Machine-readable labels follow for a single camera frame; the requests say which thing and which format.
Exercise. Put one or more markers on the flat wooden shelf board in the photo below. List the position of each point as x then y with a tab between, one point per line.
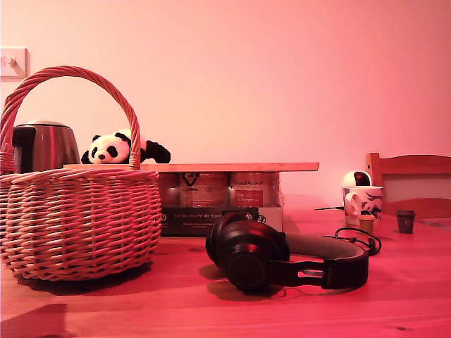
229	167

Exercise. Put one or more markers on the glass jar with logo label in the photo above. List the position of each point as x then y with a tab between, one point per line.
204	190

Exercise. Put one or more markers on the small yellow cork cup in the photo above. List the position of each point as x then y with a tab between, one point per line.
367	225

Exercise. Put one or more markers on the white round security camera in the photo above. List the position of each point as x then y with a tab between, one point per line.
352	179

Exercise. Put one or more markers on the white wall plate with knob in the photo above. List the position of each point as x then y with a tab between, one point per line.
19	65

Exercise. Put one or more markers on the glass jar with red label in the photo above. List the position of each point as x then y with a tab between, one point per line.
253	190

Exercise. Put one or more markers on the stainless steel electric kettle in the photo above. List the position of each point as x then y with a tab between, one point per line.
53	148

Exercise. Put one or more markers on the wooden chair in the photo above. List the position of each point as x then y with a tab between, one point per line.
415	165

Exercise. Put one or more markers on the white patterned mug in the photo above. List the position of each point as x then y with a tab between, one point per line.
370	200

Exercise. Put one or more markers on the glass jar with plain side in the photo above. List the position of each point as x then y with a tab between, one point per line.
169	190

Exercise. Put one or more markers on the black and white panda plush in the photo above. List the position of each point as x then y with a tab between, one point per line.
105	149

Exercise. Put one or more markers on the black over-ear headphones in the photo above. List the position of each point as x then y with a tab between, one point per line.
246	260

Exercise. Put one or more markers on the printed cardboard tray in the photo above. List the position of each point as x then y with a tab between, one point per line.
190	220

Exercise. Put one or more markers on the small dark paper cup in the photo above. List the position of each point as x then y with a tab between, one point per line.
405	222

